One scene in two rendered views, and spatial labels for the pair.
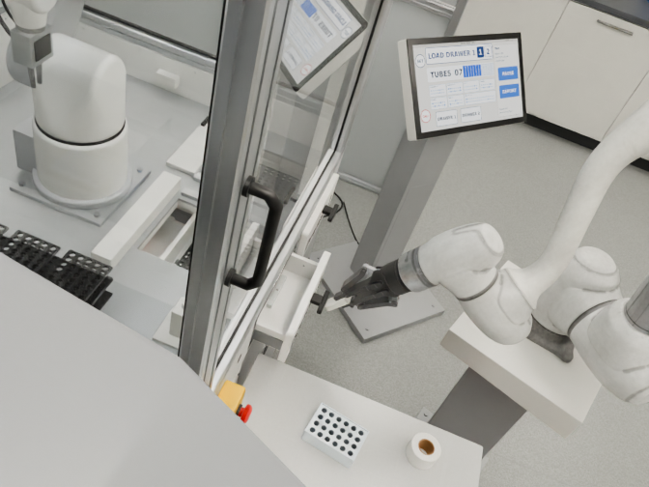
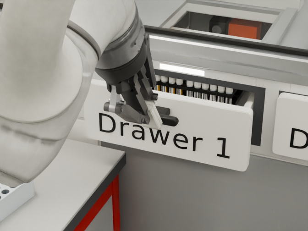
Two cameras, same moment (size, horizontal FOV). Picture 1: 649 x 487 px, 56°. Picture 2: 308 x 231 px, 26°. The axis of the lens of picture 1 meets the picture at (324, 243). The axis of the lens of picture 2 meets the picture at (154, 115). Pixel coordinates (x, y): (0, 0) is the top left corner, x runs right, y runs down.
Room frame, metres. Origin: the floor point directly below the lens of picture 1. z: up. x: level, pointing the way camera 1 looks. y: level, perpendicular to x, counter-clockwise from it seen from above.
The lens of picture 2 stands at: (1.24, -0.92, 1.43)
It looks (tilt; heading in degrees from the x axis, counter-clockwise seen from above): 30 degrees down; 108
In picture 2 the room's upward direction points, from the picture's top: straight up
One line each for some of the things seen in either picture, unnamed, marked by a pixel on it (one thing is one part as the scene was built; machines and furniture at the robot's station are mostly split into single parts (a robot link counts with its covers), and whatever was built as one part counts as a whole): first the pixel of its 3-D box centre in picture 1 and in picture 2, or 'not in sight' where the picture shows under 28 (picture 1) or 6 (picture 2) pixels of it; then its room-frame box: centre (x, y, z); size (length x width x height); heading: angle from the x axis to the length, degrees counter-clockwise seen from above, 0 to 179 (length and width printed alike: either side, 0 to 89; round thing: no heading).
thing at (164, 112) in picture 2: (318, 300); (158, 114); (0.96, -0.03, 0.91); 0.07 x 0.04 x 0.01; 176
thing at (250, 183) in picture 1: (254, 242); not in sight; (0.54, 0.08, 1.45); 0.05 x 0.03 x 0.19; 86
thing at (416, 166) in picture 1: (410, 204); not in sight; (1.95, -0.27, 0.51); 0.50 x 0.45 x 1.02; 44
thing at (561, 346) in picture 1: (552, 314); not in sight; (1.23, -0.65, 0.86); 0.22 x 0.18 x 0.06; 161
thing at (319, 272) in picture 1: (305, 303); (164, 123); (0.97, 0.00, 0.87); 0.29 x 0.02 x 0.11; 176
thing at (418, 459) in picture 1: (423, 450); not in sight; (0.75, -0.36, 0.78); 0.07 x 0.07 x 0.04
